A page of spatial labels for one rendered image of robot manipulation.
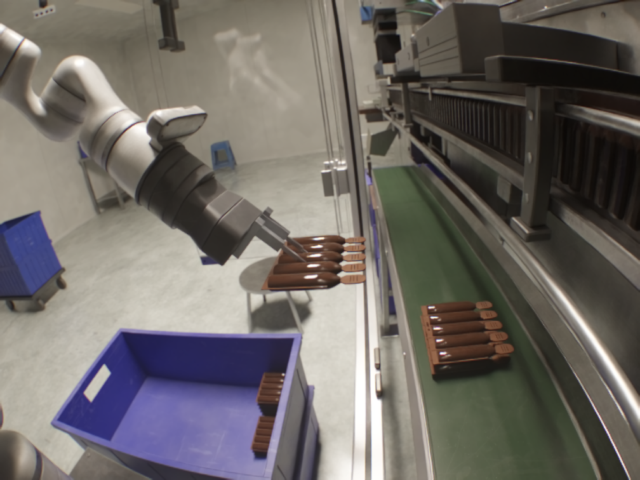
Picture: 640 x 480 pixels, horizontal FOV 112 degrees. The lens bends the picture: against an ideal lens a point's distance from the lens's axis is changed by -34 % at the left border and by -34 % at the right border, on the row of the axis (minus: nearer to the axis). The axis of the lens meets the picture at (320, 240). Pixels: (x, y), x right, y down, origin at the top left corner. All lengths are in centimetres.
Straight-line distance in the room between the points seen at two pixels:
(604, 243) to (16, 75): 55
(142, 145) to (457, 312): 39
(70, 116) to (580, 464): 62
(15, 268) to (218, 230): 242
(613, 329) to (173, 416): 103
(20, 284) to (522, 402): 276
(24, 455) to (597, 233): 55
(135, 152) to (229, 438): 77
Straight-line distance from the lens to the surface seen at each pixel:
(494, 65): 30
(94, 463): 62
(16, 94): 41
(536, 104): 31
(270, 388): 88
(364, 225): 77
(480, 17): 49
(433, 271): 56
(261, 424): 87
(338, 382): 126
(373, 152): 139
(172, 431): 102
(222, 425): 97
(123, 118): 37
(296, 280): 29
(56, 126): 42
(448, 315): 41
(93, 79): 41
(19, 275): 269
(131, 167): 34
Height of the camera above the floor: 98
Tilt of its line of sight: 26 degrees down
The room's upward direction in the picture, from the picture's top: 9 degrees counter-clockwise
